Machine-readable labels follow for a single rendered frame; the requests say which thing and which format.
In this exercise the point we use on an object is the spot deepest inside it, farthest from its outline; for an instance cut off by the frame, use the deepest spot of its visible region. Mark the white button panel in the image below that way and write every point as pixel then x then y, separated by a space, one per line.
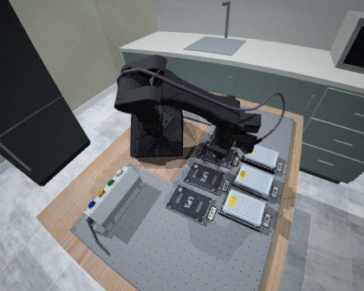
pixel 112 201

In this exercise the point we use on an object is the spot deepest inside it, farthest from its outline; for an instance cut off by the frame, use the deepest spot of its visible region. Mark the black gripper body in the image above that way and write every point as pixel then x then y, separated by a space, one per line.
pixel 214 145

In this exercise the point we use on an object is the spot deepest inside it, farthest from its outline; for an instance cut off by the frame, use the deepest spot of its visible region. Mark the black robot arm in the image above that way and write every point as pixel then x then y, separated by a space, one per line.
pixel 135 95

